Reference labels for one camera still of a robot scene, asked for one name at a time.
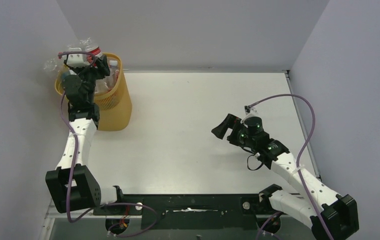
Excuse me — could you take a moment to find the blue label clear bottle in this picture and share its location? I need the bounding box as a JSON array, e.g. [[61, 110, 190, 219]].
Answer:
[[43, 58, 70, 80]]

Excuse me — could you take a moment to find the red label bottle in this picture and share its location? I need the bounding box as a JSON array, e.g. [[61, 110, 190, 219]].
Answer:
[[80, 37, 103, 58]]

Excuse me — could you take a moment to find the small blue label bottle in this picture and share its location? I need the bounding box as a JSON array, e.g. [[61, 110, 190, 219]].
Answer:
[[105, 60, 119, 90]]

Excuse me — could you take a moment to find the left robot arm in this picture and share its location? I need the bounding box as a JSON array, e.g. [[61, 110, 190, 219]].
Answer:
[[45, 54, 122, 214]]

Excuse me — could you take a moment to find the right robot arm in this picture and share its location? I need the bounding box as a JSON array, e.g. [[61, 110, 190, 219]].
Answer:
[[211, 114, 360, 240]]

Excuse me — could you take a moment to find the yellow mesh waste bin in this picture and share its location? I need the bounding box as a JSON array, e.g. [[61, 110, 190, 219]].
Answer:
[[55, 51, 132, 131]]

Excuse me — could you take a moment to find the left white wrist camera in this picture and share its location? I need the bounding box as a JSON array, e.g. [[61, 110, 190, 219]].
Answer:
[[61, 53, 90, 68]]

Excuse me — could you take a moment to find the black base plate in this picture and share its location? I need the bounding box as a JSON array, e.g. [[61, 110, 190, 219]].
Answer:
[[93, 193, 276, 230]]

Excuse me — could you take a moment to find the aluminium rail frame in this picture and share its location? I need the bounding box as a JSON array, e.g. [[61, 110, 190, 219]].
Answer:
[[42, 202, 316, 240]]

